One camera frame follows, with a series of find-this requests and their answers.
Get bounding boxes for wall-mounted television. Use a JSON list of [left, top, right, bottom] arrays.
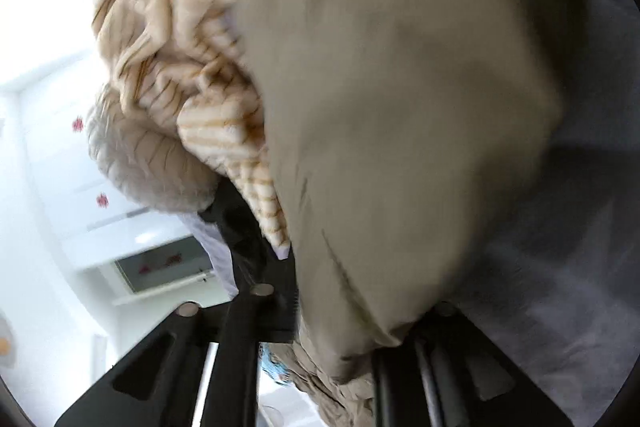
[[114, 236, 213, 294]]

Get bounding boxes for black folded garment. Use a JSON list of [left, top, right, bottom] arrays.
[[198, 178, 299, 343]]

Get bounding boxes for khaki puffer jacket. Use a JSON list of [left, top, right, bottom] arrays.
[[234, 0, 591, 427]]

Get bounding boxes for grey-white round cushion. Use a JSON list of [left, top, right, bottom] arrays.
[[86, 85, 222, 214]]

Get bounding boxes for blue monkey print garment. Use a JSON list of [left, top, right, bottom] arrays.
[[260, 343, 292, 386]]

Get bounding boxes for beige striped knit garment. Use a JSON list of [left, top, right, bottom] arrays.
[[92, 0, 291, 257]]

